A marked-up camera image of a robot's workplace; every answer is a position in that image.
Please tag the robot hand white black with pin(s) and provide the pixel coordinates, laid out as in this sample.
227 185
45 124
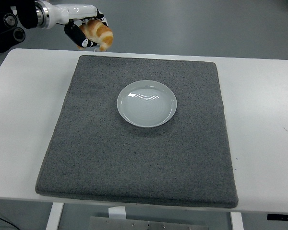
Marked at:
72 12

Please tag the golden croissant bread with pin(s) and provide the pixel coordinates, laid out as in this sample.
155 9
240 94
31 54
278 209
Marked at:
102 32

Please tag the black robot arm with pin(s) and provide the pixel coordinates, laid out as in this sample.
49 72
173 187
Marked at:
12 24

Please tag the white round plate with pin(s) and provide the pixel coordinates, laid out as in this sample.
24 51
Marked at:
147 103

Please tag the grey felt mat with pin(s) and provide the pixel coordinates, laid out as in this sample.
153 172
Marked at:
139 153

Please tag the white table leg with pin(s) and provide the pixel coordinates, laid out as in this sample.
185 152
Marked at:
236 221
54 216

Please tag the black table control panel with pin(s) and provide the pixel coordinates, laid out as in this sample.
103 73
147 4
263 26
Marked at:
282 217

